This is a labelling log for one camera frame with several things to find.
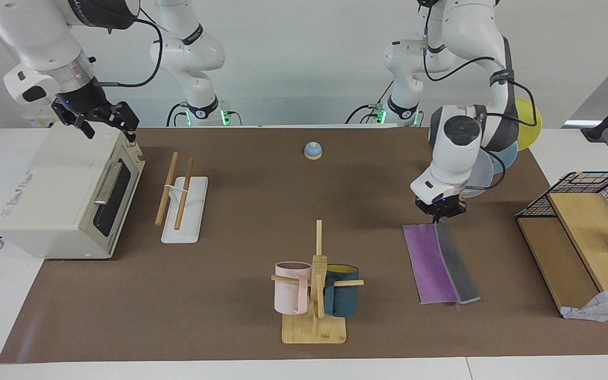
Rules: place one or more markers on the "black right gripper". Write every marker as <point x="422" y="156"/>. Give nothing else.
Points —
<point x="95" y="108"/>

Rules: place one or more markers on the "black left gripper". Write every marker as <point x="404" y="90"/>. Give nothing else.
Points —
<point x="441" y="207"/>

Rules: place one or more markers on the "purple and grey towel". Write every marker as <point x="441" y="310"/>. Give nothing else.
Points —
<point x="430" y="264"/>

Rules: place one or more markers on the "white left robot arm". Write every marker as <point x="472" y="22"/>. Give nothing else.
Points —
<point x="457" y="153"/>

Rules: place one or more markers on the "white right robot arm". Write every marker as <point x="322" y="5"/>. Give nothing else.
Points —
<point x="35" y="31"/>

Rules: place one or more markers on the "white towel rack wooden bars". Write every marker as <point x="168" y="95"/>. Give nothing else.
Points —
<point x="185" y="221"/>

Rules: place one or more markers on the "grey plate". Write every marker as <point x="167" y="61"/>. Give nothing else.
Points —
<point x="482" y="174"/>

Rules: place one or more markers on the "white power strip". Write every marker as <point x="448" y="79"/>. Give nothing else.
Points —
<point x="37" y="121"/>

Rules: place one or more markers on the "white toaster oven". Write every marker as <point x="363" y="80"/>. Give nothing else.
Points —
<point x="56" y="190"/>

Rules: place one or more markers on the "light blue plate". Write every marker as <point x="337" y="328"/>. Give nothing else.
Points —
<point x="509" y="155"/>

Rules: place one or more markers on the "dark teal mug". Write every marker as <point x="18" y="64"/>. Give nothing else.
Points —
<point x="343" y="301"/>

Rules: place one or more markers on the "yellow plate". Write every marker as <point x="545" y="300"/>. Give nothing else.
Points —
<point x="528" y="121"/>

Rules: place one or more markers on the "small blue bell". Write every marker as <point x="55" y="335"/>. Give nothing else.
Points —
<point x="313" y="152"/>

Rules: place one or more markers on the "wooden shelf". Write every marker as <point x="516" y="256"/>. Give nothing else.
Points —
<point x="583" y="227"/>

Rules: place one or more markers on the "wooden mug tree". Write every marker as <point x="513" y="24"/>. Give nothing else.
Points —
<point x="314" y="330"/>

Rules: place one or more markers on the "pink mug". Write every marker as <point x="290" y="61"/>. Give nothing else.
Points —
<point x="285" y="295"/>

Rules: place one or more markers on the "white patterned cloth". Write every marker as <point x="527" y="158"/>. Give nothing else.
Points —
<point x="605" y="309"/>

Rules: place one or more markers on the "brown table mat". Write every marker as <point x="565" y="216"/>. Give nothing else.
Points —
<point x="230" y="295"/>

